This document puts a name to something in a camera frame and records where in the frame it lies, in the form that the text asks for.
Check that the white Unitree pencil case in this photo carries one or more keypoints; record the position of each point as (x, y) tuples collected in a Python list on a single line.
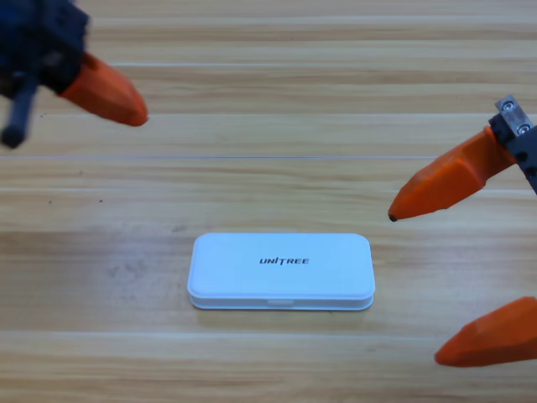
[(281, 277)]

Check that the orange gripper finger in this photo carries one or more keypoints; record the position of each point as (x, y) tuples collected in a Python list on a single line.
[(495, 340)]

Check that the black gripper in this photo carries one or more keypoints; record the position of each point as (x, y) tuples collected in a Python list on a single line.
[(42, 42), (524, 142)]

